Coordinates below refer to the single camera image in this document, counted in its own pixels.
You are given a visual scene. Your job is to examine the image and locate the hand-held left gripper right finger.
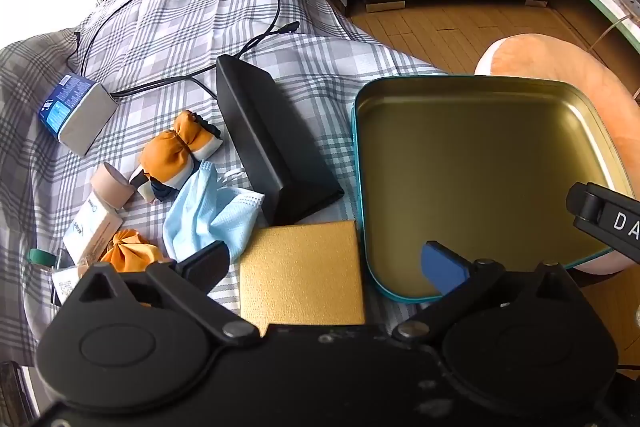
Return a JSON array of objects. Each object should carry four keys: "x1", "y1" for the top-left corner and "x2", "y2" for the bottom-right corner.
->
[{"x1": 391, "y1": 241, "x2": 583, "y2": 348}]

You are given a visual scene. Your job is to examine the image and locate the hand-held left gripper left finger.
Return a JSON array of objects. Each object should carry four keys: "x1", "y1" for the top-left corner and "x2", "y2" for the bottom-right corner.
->
[{"x1": 75, "y1": 241, "x2": 261, "y2": 348}]

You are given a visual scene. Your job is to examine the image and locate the blue face mask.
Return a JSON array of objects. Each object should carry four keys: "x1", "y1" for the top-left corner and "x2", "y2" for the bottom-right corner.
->
[{"x1": 162, "y1": 161, "x2": 266, "y2": 270}]

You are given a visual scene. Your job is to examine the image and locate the small orange cloth bundle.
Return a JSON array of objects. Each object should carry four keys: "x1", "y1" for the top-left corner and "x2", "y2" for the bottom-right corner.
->
[{"x1": 99, "y1": 228, "x2": 171, "y2": 308}]

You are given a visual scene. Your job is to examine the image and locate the teal metal tin tray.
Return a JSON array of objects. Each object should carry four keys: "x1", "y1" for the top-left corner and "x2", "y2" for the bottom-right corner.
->
[{"x1": 351, "y1": 75, "x2": 623, "y2": 303}]

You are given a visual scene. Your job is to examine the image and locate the orange bow cloth pouch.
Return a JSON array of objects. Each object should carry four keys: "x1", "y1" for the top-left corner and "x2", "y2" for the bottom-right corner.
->
[{"x1": 129, "y1": 109, "x2": 223, "y2": 205}]

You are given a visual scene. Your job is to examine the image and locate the gold textured box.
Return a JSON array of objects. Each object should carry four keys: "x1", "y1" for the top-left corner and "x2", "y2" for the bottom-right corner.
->
[{"x1": 239, "y1": 219, "x2": 367, "y2": 338}]

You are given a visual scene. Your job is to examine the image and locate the beige tape roll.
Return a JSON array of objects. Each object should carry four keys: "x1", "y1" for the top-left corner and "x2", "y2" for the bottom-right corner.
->
[{"x1": 90, "y1": 162, "x2": 136, "y2": 210}]

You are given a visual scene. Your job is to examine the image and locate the white paper packet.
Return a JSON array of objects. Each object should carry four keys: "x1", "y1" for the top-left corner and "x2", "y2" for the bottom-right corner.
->
[{"x1": 50, "y1": 264, "x2": 85, "y2": 306}]

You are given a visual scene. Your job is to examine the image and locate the black box lid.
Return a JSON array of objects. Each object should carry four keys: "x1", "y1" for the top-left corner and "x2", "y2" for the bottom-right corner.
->
[{"x1": 215, "y1": 54, "x2": 346, "y2": 228}]

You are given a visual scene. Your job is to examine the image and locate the orange plush cushion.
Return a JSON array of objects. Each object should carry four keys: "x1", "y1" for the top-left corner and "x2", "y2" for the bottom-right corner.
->
[{"x1": 473, "y1": 34, "x2": 640, "y2": 275}]

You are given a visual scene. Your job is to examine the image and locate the green tape roll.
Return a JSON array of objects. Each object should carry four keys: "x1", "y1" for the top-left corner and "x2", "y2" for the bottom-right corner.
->
[{"x1": 27, "y1": 248, "x2": 55, "y2": 268}]

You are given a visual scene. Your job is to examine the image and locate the blue tissue pack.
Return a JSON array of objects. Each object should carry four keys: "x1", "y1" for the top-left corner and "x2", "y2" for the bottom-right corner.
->
[{"x1": 38, "y1": 73, "x2": 119, "y2": 158}]

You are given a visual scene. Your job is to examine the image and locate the grey plaid bed sheet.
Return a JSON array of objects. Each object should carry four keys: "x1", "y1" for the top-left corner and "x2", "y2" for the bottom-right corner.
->
[{"x1": 0, "y1": 0, "x2": 451, "y2": 358}]

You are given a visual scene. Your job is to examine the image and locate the grey plaid pillow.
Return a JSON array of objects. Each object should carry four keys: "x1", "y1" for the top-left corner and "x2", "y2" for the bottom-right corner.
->
[{"x1": 0, "y1": 28, "x2": 83, "y2": 258}]

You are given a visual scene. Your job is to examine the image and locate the black cable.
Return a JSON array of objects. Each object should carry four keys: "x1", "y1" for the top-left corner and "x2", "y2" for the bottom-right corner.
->
[{"x1": 72, "y1": 0, "x2": 301, "y2": 100}]

